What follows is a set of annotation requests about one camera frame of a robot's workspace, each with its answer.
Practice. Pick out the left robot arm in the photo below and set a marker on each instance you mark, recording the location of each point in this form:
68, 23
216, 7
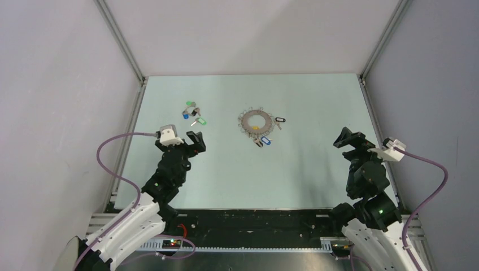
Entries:
148, 214

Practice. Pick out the white slotted cable duct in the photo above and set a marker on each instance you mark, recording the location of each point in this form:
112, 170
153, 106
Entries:
159, 245

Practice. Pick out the black tag key loose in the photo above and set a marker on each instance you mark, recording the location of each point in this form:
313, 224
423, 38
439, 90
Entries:
196, 112

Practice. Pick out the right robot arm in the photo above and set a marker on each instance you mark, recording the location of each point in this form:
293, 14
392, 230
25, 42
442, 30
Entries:
373, 224

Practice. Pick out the left controller board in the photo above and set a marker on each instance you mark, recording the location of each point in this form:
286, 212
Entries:
171, 244

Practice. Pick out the large metal key ring disc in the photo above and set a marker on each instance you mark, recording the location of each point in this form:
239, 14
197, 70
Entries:
248, 130

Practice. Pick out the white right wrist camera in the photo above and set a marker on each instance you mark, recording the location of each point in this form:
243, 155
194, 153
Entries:
390, 150

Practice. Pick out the blue tag key loose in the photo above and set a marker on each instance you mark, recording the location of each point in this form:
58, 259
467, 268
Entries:
186, 114

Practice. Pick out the key with blue tag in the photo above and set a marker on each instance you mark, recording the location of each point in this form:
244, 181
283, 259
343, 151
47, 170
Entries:
262, 141

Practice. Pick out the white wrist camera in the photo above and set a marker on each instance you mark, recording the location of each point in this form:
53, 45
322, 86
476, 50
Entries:
390, 150
168, 136

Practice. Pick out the left aluminium frame post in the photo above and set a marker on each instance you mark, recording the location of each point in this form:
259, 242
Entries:
118, 36

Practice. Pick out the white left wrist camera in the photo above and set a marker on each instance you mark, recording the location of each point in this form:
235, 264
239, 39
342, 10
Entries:
168, 136

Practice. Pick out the key with black tag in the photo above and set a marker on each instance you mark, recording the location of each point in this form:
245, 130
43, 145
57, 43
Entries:
279, 121

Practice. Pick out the right controller board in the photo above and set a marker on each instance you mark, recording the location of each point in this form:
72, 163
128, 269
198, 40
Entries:
339, 246

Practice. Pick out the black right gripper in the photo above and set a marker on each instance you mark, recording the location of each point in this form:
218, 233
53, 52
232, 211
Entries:
356, 139

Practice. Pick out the aluminium frame post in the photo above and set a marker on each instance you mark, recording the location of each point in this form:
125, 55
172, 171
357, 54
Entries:
118, 36
386, 35

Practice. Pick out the controller board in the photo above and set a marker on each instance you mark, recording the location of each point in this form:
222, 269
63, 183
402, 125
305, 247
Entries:
339, 246
171, 244

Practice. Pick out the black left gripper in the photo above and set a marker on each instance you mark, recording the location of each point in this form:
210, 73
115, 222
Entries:
198, 146

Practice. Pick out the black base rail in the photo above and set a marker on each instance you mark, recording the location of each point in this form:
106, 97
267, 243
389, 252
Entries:
254, 228

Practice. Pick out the right aluminium frame post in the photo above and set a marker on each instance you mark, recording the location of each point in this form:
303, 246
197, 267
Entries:
386, 35

